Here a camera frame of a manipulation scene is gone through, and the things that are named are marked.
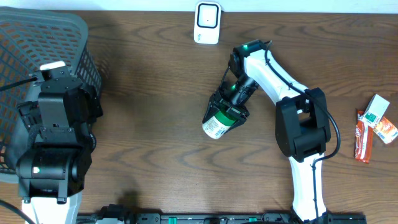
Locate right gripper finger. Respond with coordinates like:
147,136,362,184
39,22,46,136
202,91,221,124
223,115,248,134

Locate green lid jar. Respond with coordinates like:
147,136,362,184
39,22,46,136
202,110,238,139

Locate red orange snack bar wrapper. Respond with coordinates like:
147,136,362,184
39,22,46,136
354,110,374,164

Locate white green medicine box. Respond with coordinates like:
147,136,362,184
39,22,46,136
359,94,390,128

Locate orange small carton box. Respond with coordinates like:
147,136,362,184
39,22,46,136
373,116,397,144

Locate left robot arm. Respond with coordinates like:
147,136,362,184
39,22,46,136
16,66,103,223

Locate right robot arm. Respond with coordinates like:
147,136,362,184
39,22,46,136
202,40,330,223

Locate white barcode scanner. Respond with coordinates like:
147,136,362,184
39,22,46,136
193,1,221,45

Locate grey plastic mesh basket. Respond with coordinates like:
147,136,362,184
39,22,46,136
1,7,103,184

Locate left black cable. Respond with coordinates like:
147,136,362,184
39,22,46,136
0,76,40,224

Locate black cable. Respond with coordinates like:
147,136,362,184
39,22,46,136
219,40,341,223
0,76,40,224

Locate right black cable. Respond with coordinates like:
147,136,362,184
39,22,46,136
219,40,341,223

